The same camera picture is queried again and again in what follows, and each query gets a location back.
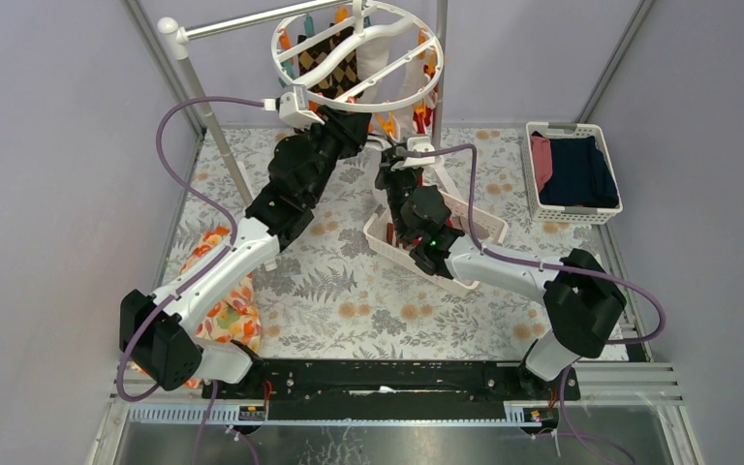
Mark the white sock basket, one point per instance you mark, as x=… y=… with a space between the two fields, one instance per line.
x=428 y=257

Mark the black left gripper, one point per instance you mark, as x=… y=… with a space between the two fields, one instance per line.
x=352 y=125

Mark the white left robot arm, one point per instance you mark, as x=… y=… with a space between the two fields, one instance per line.
x=158 y=331

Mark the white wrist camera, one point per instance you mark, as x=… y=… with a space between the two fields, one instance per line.
x=292 y=108
x=416 y=152

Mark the pink folded cloth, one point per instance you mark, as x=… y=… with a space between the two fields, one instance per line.
x=542 y=159

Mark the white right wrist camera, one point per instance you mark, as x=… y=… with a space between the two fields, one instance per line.
x=416 y=152

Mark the orange floral cloth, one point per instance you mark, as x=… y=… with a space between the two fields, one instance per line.
x=234 y=318

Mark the silver drying rack frame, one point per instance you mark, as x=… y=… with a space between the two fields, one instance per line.
x=178 y=37

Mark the white basket with dark clothes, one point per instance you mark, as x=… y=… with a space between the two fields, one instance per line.
x=555 y=213

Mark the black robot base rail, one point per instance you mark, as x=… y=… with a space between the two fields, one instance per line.
x=392 y=390

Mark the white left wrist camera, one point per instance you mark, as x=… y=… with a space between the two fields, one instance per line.
x=292 y=108

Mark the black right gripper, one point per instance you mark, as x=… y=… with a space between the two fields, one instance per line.
x=386 y=172

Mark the dark navy folded cloth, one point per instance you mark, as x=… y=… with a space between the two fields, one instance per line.
x=581 y=176

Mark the brown striped sock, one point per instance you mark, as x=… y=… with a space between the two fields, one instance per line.
x=391 y=237

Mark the orange clothes clip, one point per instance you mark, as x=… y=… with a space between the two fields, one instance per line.
x=388 y=124

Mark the white round clip hanger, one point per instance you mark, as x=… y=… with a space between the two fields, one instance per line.
x=323 y=63

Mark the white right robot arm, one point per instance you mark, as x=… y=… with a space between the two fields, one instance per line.
x=581 y=303

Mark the red white hanging sock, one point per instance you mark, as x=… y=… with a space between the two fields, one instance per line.
x=424 y=112

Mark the floral patterned table mat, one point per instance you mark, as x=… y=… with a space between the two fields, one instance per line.
x=331 y=296

